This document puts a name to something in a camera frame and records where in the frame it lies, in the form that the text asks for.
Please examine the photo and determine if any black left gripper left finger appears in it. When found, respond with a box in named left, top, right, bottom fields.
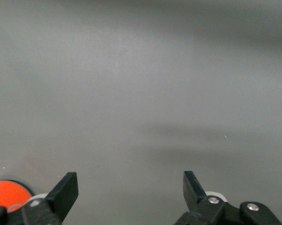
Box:
left=21, top=172, right=79, bottom=225

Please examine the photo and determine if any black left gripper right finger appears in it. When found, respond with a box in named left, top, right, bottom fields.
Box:
left=173, top=171, right=282, bottom=225

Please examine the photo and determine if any orange can with grey lid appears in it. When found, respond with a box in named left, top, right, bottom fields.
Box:
left=0, top=180, right=36, bottom=213

